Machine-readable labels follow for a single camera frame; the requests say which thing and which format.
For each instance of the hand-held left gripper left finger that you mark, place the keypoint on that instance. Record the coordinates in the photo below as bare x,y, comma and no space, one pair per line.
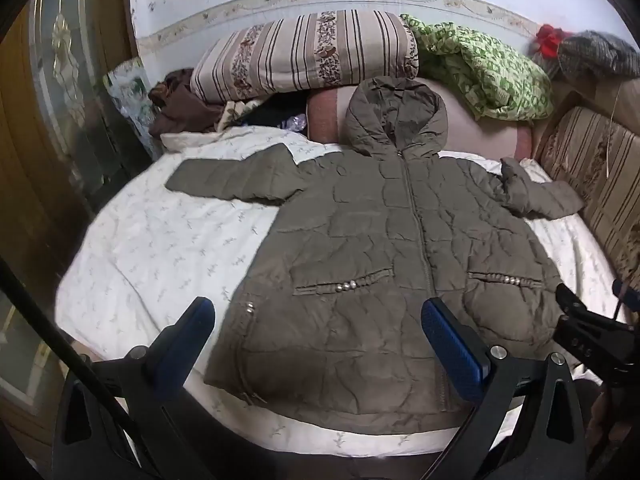
182,345

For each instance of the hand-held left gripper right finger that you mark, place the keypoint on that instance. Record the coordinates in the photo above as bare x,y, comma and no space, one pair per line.
452,350

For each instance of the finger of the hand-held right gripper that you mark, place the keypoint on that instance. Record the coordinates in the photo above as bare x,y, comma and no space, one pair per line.
627,296
575,327

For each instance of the olive hooded puffer jacket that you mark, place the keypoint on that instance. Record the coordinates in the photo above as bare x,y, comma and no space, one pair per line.
375,240

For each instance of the white patterned bed quilt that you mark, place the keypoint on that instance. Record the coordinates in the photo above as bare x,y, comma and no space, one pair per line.
165,260

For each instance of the striped floral cushion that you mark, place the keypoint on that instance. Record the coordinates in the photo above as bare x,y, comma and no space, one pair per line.
595,170

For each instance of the pink pillow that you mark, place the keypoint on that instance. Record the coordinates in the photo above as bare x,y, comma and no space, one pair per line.
475,130

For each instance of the brown clothing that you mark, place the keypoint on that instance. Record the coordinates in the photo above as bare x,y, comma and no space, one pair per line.
185,110

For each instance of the cream floral cloth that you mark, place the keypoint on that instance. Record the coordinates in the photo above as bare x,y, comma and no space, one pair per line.
232,112

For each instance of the grey knitted cloth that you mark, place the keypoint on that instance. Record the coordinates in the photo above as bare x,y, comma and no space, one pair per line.
595,55

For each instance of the clear plastic bottle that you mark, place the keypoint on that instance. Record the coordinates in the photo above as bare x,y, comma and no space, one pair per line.
295,122

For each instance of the floral plastic bag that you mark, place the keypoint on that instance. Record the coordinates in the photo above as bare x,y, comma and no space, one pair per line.
130,95

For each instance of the wooden wardrobe door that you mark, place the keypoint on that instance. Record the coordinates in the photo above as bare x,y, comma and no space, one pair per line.
60,110

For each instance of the red cloth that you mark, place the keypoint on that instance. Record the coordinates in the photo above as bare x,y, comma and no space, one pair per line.
547,40

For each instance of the green patterned quilt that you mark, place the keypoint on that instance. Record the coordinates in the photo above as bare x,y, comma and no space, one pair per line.
480,70

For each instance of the striped beige pillow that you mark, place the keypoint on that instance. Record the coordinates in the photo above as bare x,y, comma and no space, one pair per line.
300,55

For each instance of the wooden bed frame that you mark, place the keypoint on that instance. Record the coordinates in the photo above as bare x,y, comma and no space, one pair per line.
590,92

